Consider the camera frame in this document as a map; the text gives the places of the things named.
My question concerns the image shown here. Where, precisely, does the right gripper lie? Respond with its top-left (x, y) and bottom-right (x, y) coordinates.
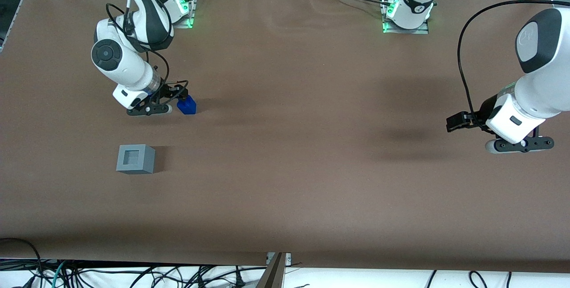
top-left (113, 80), bottom-right (190, 110)

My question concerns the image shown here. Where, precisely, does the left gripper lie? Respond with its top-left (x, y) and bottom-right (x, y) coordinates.
top-left (447, 93), bottom-right (546, 144)

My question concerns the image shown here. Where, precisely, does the blue plastic part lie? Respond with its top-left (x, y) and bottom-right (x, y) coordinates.
top-left (177, 95), bottom-right (197, 115)

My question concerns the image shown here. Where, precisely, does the gray square base block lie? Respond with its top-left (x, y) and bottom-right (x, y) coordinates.
top-left (116, 144), bottom-right (156, 174)

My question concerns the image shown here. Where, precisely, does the brown table cover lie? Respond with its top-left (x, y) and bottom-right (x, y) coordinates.
top-left (0, 0), bottom-right (570, 273)

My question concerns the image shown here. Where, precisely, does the aluminium profile beam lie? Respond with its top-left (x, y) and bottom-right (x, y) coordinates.
top-left (256, 252), bottom-right (292, 288)

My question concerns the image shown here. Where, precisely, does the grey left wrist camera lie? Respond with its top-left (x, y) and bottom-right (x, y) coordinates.
top-left (485, 136), bottom-right (555, 154)

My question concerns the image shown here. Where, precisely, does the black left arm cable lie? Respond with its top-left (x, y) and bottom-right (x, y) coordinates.
top-left (457, 0), bottom-right (570, 124)

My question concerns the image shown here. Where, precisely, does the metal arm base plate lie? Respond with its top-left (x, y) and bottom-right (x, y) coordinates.
top-left (171, 0), bottom-right (197, 29)
top-left (381, 0), bottom-right (430, 35)

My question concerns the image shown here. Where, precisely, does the black white right arm cable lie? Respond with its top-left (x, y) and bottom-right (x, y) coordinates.
top-left (106, 0), bottom-right (171, 97)

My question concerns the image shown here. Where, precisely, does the black floor cable bundle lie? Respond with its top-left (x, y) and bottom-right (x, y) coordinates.
top-left (67, 264), bottom-right (250, 288)

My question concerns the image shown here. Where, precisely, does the black looped floor cable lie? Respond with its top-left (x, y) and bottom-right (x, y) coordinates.
top-left (0, 237), bottom-right (43, 288)

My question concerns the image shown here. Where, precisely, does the teal floor cable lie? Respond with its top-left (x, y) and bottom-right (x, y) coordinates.
top-left (50, 260), bottom-right (67, 288)

